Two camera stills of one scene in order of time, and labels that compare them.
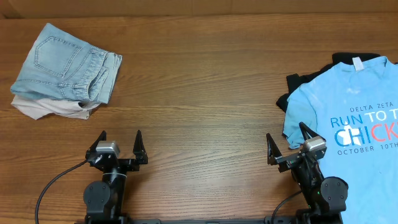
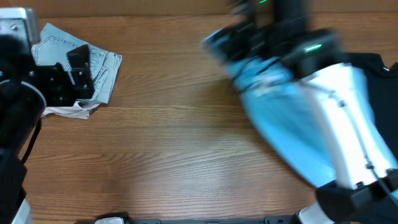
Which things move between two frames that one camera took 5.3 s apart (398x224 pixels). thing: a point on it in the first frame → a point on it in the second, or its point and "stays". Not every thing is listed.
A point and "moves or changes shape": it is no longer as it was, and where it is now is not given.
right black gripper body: x=292 y=158 → x=249 y=37
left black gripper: x=119 y=162 → x=58 y=83
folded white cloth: x=38 y=107 stays
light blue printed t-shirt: x=353 y=106 moves or changes shape
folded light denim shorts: x=60 y=65 stays
